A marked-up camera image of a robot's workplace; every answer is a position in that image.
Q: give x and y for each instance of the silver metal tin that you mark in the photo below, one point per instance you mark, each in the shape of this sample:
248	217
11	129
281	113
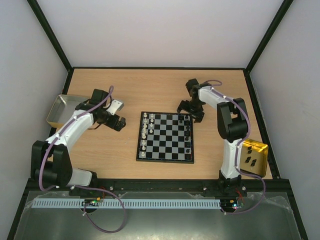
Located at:
62	109

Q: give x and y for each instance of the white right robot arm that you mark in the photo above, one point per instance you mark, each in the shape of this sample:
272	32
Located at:
233	126

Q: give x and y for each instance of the black white chess board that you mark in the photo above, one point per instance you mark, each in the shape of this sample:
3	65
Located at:
163	139

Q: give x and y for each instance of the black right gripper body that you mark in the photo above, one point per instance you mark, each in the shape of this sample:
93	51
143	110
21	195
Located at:
192	108

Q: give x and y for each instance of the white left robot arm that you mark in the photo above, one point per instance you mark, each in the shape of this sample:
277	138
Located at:
51	164

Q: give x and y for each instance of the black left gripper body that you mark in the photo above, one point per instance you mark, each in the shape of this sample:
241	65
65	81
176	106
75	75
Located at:
112	124

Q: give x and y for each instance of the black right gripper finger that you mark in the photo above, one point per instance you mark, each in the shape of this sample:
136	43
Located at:
183	106
198	117

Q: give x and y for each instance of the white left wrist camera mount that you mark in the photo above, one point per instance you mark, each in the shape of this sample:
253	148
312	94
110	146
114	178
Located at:
114	106

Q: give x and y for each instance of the light blue slotted cable duct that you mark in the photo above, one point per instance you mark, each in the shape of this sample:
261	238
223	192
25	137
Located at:
74	203

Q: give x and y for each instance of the gold metal tin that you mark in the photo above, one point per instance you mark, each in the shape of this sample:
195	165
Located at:
254	157

